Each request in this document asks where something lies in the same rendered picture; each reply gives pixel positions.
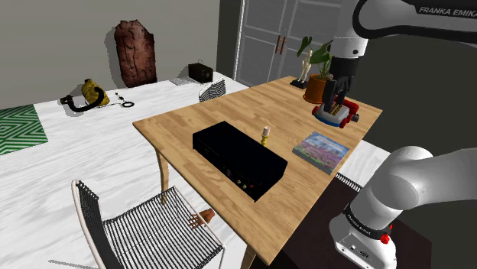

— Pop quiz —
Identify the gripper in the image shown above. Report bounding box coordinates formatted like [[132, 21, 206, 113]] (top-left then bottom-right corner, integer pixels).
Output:
[[321, 56, 360, 113]]

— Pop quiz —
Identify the potted green plant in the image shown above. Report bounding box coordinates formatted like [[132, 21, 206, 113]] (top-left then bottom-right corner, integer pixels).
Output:
[[296, 36, 335, 105]]

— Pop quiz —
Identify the pale mannequin figure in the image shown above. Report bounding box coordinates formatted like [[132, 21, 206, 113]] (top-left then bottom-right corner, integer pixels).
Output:
[[290, 49, 314, 90]]

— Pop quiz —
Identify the book with landscape cover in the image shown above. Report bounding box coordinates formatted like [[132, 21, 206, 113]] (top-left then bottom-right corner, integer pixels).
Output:
[[291, 131, 350, 176]]

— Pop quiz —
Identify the grey double door cabinet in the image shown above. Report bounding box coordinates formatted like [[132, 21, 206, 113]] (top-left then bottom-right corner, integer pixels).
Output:
[[232, 0, 344, 88]]

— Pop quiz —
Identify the wooden table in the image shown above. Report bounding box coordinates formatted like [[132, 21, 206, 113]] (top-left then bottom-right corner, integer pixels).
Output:
[[132, 76, 383, 269]]

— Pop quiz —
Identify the black flat electronics box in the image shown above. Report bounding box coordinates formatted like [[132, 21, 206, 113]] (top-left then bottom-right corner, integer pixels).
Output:
[[192, 120, 289, 203]]

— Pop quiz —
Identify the small black case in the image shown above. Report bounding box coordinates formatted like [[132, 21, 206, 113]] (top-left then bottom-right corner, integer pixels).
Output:
[[187, 59, 215, 84]]

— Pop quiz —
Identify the grey patterned mat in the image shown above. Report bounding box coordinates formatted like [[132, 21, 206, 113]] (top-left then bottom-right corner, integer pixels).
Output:
[[169, 76, 200, 86]]

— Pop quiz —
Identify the small brown wooden toy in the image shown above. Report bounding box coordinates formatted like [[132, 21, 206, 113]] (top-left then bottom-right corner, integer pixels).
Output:
[[187, 208, 216, 230]]

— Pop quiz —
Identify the yellow vacuum cleaner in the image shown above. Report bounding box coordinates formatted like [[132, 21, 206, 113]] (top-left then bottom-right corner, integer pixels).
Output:
[[60, 78, 111, 113]]

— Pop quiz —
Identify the green patterned rug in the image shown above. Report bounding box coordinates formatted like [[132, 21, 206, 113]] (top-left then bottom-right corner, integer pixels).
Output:
[[0, 104, 50, 157]]

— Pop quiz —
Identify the white wire chair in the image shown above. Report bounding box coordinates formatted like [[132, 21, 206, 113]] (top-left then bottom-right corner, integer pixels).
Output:
[[198, 77, 227, 103], [71, 179, 227, 269]]

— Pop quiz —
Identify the brown carved wall slab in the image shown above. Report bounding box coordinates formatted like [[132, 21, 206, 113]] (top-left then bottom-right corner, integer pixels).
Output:
[[113, 19, 157, 89]]

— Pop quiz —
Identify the black coiled cable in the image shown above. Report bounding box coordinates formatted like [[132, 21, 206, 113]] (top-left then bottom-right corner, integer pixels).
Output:
[[113, 92, 135, 109]]

